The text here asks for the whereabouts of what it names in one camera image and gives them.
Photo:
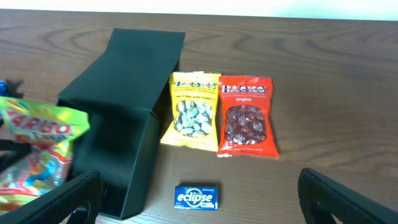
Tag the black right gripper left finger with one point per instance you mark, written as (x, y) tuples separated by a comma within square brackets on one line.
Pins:
[(79, 200)]

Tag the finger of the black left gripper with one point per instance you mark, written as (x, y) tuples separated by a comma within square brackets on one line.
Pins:
[(12, 152)]

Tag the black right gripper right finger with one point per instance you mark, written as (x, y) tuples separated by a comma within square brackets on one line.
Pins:
[(323, 200)]

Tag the green Haribo gummy bag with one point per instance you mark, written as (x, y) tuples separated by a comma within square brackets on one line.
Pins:
[(50, 130)]

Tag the blue Oreo cookie pack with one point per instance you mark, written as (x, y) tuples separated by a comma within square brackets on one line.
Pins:
[(4, 90)]

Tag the yellow Hacks candy bag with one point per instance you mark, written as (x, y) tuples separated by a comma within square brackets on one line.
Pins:
[(194, 98)]

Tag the red Hacks candy bag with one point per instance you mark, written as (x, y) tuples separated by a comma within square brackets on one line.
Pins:
[(246, 107)]

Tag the blue Eclipse mint box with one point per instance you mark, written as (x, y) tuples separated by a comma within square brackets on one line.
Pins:
[(196, 198)]

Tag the dark green open box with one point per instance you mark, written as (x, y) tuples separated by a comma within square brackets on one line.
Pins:
[(124, 92)]

